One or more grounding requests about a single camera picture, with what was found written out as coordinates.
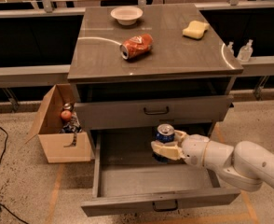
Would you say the grey drawer cabinet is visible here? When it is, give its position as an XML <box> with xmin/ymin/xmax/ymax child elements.
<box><xmin>66</xmin><ymin>3</ymin><xmax>244</xmax><ymax>161</ymax></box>

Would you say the yellow sponge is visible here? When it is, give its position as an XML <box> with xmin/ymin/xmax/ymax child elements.
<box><xmin>183</xmin><ymin>21</ymin><xmax>210</xmax><ymax>39</ymax></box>

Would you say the white bowl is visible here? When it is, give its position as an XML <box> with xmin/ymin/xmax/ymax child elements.
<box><xmin>110</xmin><ymin>7</ymin><xmax>143</xmax><ymax>26</ymax></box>

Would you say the clear sanitizer bottle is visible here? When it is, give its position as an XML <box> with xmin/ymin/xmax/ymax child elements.
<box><xmin>237</xmin><ymin>39</ymin><xmax>253</xmax><ymax>62</ymax></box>

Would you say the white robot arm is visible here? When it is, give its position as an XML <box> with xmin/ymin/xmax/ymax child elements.
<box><xmin>151</xmin><ymin>131</ymin><xmax>274</xmax><ymax>191</ymax></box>

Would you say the closed top drawer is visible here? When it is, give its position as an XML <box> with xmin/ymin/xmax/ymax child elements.
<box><xmin>75</xmin><ymin>95</ymin><xmax>233</xmax><ymax>130</ymax></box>

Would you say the cardboard box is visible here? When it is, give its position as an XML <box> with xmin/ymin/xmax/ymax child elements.
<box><xmin>26</xmin><ymin>84</ymin><xmax>94</xmax><ymax>163</ymax></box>

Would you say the open middle drawer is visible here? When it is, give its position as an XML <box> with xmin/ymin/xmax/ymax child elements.
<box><xmin>82</xmin><ymin>127</ymin><xmax>240</xmax><ymax>217</ymax></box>

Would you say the crushed orange soda can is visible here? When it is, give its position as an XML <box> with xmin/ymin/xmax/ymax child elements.
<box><xmin>120</xmin><ymin>34</ymin><xmax>153</xmax><ymax>60</ymax></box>

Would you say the small clear bottle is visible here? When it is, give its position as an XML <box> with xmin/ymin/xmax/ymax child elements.
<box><xmin>227</xmin><ymin>42</ymin><xmax>234</xmax><ymax>54</ymax></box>

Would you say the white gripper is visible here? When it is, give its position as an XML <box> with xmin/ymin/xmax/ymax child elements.
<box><xmin>151</xmin><ymin>130</ymin><xmax>210</xmax><ymax>168</ymax></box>

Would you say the red apple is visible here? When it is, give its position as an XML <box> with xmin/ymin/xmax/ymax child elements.
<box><xmin>61</xmin><ymin>110</ymin><xmax>72</xmax><ymax>121</ymax></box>

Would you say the blue pepsi can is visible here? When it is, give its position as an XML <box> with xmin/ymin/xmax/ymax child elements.
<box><xmin>153</xmin><ymin>124</ymin><xmax>174</xmax><ymax>163</ymax></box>

